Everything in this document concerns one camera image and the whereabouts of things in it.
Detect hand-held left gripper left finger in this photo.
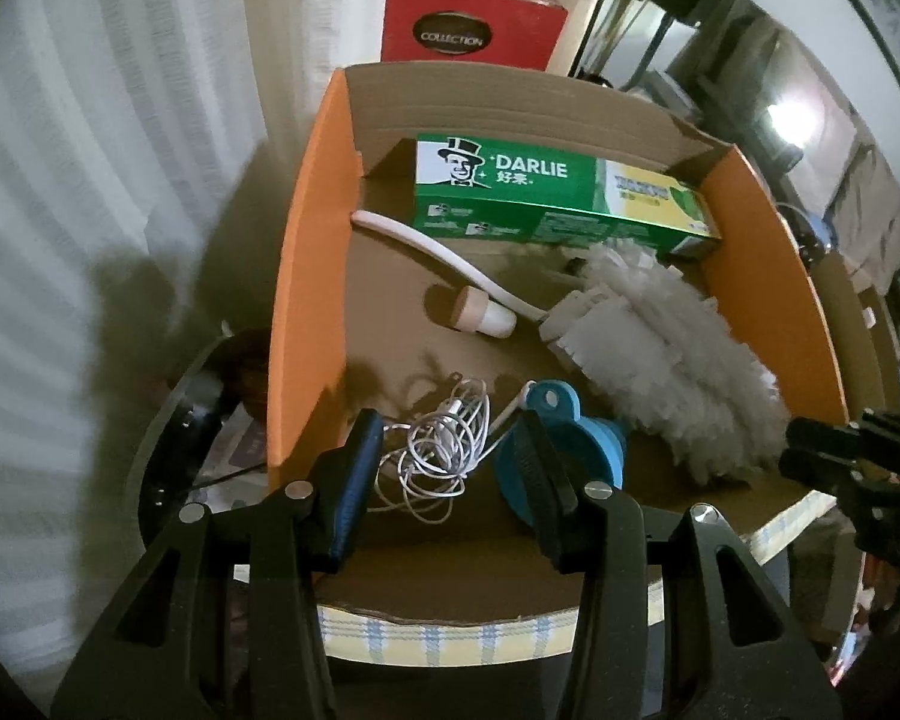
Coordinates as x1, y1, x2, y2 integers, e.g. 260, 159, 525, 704
52, 409, 387, 720

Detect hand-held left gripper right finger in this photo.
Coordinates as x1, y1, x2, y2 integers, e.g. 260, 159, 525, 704
521, 409, 845, 720

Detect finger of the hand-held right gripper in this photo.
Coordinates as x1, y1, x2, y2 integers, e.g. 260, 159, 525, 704
780, 451, 863, 492
787, 416, 867, 458

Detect blue silicone funnel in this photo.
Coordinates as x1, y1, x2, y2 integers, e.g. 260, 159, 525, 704
493, 381, 631, 522

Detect white cable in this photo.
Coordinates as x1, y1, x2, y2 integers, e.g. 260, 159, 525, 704
371, 373, 530, 526

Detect white fluffy duster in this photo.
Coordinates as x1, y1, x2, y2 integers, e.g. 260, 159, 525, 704
351, 210, 792, 485

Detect orange cardboard box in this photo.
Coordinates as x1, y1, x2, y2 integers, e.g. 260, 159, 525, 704
266, 64, 852, 627

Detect small cream bottle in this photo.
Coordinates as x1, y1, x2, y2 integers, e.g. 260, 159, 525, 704
446, 283, 516, 338

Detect green toothpaste box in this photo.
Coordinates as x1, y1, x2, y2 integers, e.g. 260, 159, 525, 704
411, 133, 723, 260

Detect yellow plaid tablecloth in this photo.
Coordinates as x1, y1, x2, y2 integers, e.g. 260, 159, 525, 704
319, 495, 841, 668

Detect white curtain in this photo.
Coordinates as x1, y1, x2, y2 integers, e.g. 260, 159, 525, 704
0, 0, 391, 691

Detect red Collection shopping bag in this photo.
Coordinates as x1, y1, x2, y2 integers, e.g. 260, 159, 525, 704
381, 0, 569, 74

